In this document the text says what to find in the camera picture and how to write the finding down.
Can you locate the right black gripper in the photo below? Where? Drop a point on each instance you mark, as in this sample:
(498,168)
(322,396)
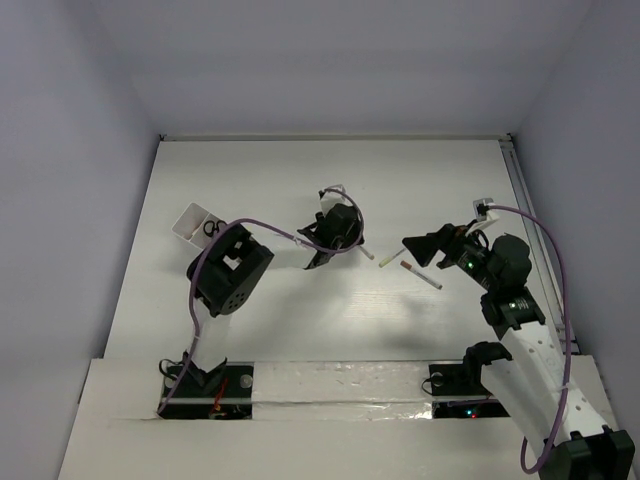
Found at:
(448,236)

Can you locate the peach cap marker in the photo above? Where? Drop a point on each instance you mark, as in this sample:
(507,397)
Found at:
(368,254)

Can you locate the black scissors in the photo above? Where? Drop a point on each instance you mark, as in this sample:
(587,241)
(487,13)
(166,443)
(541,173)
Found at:
(212,227)

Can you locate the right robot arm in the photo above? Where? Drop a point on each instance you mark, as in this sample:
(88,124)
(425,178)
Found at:
(523,369)

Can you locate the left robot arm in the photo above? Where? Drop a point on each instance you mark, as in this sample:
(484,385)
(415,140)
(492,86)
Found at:
(232,259)

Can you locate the brown cap marker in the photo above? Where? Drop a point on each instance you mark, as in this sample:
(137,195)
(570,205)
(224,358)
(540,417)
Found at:
(432,282)

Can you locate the pale yellow cap marker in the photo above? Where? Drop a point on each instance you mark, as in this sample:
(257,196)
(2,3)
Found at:
(383,263)

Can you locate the white divided container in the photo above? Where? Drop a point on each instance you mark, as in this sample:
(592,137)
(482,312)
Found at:
(188,227)

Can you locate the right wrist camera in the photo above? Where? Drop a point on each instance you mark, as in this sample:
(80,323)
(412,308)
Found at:
(484,215)

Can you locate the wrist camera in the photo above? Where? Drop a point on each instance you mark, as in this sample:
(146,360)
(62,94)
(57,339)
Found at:
(484,215)
(331,196)

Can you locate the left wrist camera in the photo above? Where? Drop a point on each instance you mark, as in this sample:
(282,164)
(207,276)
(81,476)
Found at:
(331,196)

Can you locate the aluminium side rail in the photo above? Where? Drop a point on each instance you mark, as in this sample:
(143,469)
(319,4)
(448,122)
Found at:
(542,258)

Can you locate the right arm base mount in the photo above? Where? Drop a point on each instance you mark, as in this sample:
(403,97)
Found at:
(456,388)

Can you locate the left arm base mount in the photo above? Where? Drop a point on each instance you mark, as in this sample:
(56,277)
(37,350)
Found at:
(223,393)

